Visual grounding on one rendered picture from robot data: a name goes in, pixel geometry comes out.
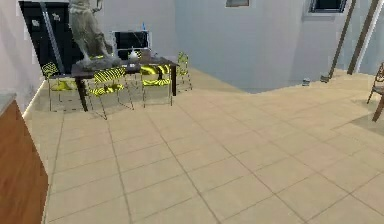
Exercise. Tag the brown wooden chair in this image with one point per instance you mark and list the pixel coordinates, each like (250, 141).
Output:
(377, 81)

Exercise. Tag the dark brown dining table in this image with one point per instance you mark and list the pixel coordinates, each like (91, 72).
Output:
(131, 67)

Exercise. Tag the blue bottle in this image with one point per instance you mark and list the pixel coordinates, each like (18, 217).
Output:
(144, 26)

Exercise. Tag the small grey cup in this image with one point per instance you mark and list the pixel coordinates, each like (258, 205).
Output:
(306, 81)

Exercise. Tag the grey stone statue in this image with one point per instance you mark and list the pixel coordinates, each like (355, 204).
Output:
(87, 33)

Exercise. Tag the black fridge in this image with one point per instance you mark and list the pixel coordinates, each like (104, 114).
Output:
(41, 33)

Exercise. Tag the brown wooden ladder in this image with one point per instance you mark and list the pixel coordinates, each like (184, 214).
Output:
(353, 36)

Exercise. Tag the brown wooden cupboard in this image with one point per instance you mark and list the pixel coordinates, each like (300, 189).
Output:
(18, 166)

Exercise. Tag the framed wall picture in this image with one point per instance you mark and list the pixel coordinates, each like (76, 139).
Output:
(237, 2)

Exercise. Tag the dark window grey frame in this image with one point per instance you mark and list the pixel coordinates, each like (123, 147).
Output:
(327, 5)

